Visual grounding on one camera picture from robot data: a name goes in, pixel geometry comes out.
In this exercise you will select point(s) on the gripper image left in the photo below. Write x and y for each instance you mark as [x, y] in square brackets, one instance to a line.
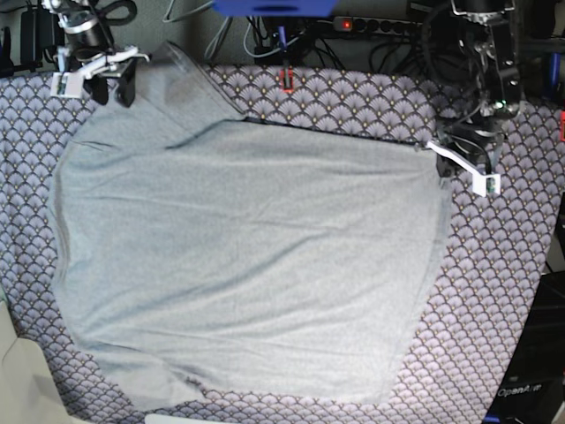
[98, 88]

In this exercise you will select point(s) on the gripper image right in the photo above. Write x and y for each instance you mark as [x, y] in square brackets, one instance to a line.
[479, 143]

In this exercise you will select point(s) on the light grey T-shirt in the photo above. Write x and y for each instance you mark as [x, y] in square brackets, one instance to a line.
[198, 250]

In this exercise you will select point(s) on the red clamp at right edge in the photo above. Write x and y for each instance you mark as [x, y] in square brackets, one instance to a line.
[562, 126]

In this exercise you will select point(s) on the red black table clamp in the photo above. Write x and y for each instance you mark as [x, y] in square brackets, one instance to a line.
[287, 79]

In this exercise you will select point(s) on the black power strip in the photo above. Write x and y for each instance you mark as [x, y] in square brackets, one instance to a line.
[357, 25]

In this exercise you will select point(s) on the black OpenArm box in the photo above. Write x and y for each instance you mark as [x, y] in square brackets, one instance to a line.
[536, 353]

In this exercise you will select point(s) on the white board at corner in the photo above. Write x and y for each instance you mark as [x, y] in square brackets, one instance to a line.
[28, 392]

